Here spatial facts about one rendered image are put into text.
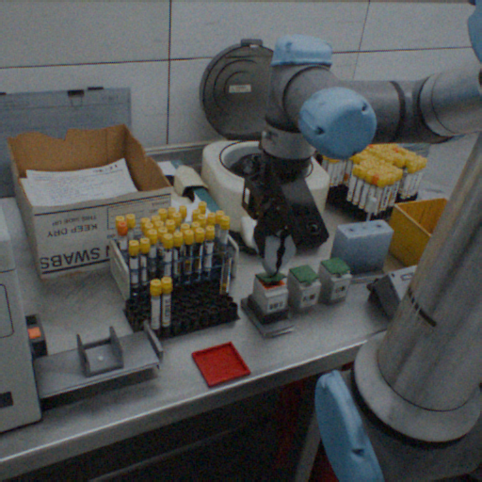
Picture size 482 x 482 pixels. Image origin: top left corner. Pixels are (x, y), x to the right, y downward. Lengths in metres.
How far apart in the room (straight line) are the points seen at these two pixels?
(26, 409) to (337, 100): 0.53
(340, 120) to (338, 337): 0.44
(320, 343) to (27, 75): 0.77
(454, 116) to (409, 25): 1.01
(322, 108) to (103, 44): 0.70
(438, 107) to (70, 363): 0.57
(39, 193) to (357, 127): 0.70
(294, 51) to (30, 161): 0.67
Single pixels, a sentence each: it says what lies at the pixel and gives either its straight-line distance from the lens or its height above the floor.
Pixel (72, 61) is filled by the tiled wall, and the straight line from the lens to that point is 1.22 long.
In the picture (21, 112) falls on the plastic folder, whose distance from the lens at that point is 1.22.
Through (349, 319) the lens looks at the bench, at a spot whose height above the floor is 0.87.
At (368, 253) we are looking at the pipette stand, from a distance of 1.05.
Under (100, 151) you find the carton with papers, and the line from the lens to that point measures 1.22.
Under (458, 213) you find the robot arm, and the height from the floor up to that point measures 1.33.
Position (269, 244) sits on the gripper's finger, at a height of 1.04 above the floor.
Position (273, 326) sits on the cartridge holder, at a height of 0.89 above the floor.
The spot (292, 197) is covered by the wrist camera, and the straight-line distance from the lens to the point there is 0.76.
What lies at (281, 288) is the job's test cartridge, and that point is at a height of 0.95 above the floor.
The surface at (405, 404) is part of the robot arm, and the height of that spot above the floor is 1.15.
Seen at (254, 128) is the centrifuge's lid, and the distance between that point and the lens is 1.33.
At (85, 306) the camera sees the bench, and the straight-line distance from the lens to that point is 0.95.
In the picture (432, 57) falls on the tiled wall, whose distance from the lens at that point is 1.72.
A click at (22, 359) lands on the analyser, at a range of 0.71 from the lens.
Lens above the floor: 1.50
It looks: 34 degrees down
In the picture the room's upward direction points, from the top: 7 degrees clockwise
